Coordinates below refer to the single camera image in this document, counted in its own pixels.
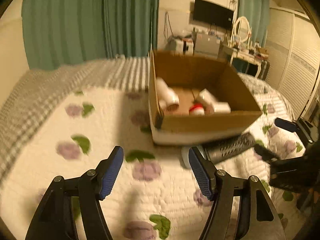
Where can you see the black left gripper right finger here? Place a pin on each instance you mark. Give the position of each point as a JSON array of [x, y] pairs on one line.
[[257, 217]]

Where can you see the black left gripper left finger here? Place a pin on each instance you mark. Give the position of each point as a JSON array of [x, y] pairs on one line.
[[53, 218]]

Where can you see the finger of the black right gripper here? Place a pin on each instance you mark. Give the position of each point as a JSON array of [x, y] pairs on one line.
[[305, 130], [267, 155]]

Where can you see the white bottle red cap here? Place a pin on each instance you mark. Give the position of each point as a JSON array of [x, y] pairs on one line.
[[197, 109]]

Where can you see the white pump bottle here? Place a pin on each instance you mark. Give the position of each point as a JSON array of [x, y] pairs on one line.
[[168, 99]]

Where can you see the white small box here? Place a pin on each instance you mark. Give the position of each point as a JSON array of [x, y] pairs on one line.
[[206, 98], [221, 107]]

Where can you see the black striped suitcase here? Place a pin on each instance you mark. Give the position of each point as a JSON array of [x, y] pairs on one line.
[[265, 65]]

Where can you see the white louvered wardrobe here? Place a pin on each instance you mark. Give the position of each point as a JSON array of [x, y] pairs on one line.
[[292, 43]]

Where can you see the brown cardboard box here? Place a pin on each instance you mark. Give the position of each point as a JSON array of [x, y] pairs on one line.
[[187, 76]]

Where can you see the white floral quilt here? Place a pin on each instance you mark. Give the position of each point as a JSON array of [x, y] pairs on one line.
[[154, 196]]

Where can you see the white dressing table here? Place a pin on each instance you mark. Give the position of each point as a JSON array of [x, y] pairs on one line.
[[243, 56]]

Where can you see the oval white vanity mirror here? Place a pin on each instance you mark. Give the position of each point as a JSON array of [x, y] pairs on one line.
[[241, 31]]

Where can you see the silver mini fridge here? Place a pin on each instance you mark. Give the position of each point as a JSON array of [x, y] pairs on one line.
[[207, 45]]

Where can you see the grey checkered bed sheet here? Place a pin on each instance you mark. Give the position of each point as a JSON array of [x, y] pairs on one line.
[[38, 92]]

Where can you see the white suitcase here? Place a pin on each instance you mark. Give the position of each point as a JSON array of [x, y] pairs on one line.
[[183, 46]]

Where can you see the small teal curtain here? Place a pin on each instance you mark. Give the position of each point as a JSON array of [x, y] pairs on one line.
[[257, 13]]

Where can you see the large teal curtain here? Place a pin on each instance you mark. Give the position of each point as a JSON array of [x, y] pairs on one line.
[[58, 32]]

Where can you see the black wall television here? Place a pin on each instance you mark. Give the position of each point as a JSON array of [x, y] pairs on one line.
[[213, 14]]

